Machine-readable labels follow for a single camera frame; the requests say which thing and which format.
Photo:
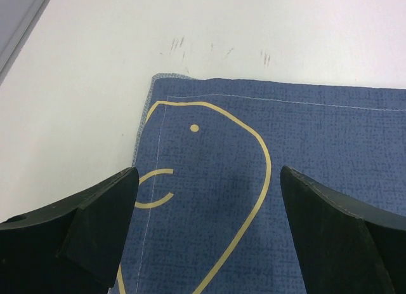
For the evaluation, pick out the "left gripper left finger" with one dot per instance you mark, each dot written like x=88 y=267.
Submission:
x=74 y=245

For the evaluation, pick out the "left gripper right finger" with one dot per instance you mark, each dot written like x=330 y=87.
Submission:
x=343 y=245

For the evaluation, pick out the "blue embroidered cloth placemat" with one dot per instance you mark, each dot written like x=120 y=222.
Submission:
x=210 y=216

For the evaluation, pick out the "left aluminium frame post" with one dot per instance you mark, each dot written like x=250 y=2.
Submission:
x=18 y=18

